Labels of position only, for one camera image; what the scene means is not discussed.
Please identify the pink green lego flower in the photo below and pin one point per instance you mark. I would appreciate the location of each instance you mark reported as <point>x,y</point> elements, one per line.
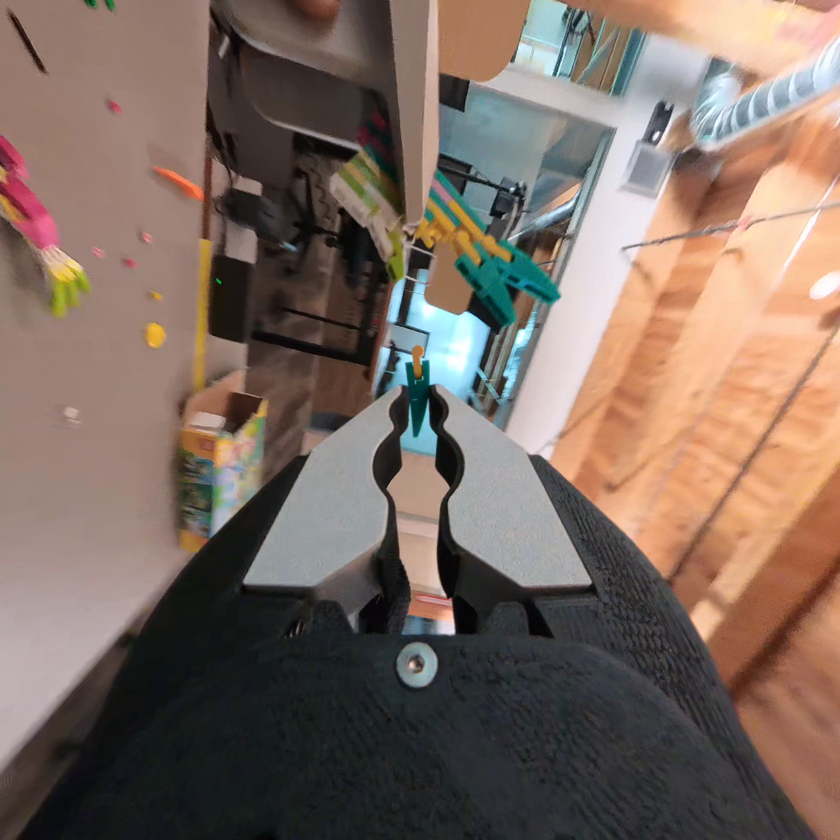
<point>29,210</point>

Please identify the small white lego piece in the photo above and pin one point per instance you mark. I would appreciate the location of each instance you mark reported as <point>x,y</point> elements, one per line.
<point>71,415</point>

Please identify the teal yellow lego assembly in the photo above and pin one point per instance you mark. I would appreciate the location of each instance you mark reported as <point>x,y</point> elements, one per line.
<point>499,275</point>

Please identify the silver air duct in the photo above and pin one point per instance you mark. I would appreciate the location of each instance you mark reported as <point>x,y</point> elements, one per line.
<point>768,92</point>

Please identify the grey wall vent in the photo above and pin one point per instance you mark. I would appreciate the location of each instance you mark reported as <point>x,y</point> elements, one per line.
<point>646,169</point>

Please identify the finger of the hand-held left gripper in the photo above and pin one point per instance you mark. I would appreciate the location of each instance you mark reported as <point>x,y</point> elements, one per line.
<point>308,59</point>
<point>415,98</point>

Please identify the thin black rod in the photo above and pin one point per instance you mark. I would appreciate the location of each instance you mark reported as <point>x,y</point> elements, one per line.
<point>26,40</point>

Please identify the black box with green light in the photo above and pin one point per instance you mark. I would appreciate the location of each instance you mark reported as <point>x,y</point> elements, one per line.
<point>231,298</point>

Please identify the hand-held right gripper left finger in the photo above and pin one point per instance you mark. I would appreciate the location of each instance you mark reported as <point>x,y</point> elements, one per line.
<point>321,518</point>

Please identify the tan rounded panel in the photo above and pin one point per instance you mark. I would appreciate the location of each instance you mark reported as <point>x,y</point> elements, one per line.
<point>482,36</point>
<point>447,289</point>

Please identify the yellow round lego piece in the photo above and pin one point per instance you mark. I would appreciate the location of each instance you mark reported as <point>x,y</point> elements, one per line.
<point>155,335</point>

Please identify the yellow tape strip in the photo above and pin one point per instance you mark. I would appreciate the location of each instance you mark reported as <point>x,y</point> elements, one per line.
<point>203,315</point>

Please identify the small green lego pieces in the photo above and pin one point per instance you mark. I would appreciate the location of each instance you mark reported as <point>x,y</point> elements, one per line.
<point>100,3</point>

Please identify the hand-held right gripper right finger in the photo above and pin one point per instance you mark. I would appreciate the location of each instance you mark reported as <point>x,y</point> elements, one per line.
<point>518,518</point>

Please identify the person's left hand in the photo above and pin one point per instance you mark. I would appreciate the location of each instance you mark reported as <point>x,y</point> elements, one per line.
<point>315,8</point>

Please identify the colourful lego box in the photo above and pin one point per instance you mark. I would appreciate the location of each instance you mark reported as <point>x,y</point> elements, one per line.
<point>216,472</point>

